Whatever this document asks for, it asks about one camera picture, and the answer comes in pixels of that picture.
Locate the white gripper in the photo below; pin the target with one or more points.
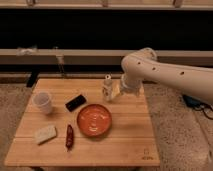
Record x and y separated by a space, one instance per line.
110 89

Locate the orange ceramic bowl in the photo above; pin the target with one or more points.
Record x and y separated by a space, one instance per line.
94 120

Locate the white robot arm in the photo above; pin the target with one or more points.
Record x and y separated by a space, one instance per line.
196 82

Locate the black rectangular block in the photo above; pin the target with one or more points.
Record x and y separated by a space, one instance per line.
75 103

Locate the wooden table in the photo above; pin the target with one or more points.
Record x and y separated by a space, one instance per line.
129 142

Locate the white plastic cup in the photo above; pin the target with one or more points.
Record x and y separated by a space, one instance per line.
42 100

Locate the dried red chili pepper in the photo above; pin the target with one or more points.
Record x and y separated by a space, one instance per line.
69 137

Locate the grey horizontal rail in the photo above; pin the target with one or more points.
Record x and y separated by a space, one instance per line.
99 57

